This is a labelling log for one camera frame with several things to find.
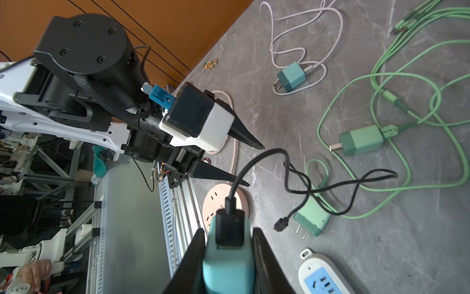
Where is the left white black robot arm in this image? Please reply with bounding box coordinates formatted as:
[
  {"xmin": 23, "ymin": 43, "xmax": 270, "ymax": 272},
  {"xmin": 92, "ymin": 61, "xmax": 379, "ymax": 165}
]
[{"xmin": 1, "ymin": 13, "xmax": 263, "ymax": 187}]

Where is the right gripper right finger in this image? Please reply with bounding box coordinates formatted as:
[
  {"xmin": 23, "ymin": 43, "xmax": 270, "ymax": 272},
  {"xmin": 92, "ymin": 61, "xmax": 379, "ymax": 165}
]
[{"xmin": 252, "ymin": 227, "xmax": 295, "ymax": 294}]

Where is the round pink power socket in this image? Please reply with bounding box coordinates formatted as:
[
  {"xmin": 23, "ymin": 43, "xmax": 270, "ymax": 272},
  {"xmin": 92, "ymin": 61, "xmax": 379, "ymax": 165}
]
[{"xmin": 202, "ymin": 184, "xmax": 250, "ymax": 232}]

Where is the teal charger with black cable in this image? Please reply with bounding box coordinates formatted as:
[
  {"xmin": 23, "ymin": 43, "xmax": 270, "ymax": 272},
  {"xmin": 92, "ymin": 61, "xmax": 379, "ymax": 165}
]
[{"xmin": 201, "ymin": 209, "xmax": 256, "ymax": 294}]

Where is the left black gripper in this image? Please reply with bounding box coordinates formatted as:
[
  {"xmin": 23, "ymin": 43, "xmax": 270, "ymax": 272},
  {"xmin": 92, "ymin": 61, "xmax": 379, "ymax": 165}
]
[{"xmin": 121, "ymin": 90, "xmax": 264, "ymax": 189}]

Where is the teal charger with white cable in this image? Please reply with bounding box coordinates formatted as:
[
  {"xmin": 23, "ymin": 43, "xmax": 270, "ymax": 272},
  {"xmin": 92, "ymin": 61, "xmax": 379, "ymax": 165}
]
[{"xmin": 274, "ymin": 62, "xmax": 307, "ymax": 93}]

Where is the person hand in background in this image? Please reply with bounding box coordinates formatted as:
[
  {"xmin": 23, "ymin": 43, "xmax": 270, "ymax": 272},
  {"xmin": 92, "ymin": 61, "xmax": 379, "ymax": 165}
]
[{"xmin": 17, "ymin": 259, "xmax": 52, "ymax": 294}]

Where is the small orange connector piece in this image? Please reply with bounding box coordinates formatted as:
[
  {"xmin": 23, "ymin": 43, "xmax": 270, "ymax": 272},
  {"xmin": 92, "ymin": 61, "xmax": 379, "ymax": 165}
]
[{"xmin": 203, "ymin": 58, "xmax": 219, "ymax": 70}]

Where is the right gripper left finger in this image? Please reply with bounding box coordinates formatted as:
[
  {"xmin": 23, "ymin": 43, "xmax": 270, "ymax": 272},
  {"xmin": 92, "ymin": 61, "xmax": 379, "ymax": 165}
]
[{"xmin": 163, "ymin": 229, "xmax": 206, "ymax": 294}]

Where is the black usb cable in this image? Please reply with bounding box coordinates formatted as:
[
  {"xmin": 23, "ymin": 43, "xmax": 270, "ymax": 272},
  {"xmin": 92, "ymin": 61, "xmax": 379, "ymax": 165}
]
[{"xmin": 214, "ymin": 147, "xmax": 399, "ymax": 247}]

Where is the green charger upper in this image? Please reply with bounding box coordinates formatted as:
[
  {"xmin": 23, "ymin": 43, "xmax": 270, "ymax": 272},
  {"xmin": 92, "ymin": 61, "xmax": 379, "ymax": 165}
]
[{"xmin": 329, "ymin": 124, "xmax": 399, "ymax": 156}]

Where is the green charger lower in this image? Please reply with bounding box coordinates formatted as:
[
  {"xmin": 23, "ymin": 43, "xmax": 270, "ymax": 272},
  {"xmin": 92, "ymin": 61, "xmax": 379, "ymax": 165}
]
[{"xmin": 293, "ymin": 197, "xmax": 330, "ymax": 237}]

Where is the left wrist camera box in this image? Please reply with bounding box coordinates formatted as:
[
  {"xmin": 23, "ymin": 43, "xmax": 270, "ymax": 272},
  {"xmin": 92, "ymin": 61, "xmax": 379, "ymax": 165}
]
[{"xmin": 141, "ymin": 83, "xmax": 236, "ymax": 152}]

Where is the white blue power strip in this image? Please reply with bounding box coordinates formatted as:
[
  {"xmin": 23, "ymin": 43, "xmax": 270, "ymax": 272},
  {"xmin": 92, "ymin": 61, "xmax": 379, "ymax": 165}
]
[{"xmin": 298, "ymin": 249, "xmax": 355, "ymax": 294}]

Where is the green charger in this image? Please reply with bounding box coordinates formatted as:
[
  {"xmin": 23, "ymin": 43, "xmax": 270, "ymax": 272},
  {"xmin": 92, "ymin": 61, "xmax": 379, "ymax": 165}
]
[
  {"xmin": 329, "ymin": 124, "xmax": 399, "ymax": 156},
  {"xmin": 293, "ymin": 197, "xmax": 330, "ymax": 237}
]

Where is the aluminium front rail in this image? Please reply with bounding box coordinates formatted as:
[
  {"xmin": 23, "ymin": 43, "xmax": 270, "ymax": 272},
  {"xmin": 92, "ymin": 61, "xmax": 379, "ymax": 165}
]
[{"xmin": 93, "ymin": 161, "xmax": 206, "ymax": 280}]

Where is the pink socket power cord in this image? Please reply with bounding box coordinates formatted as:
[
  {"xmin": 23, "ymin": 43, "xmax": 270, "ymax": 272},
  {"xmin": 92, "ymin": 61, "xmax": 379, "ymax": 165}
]
[{"xmin": 209, "ymin": 89, "xmax": 241, "ymax": 177}]

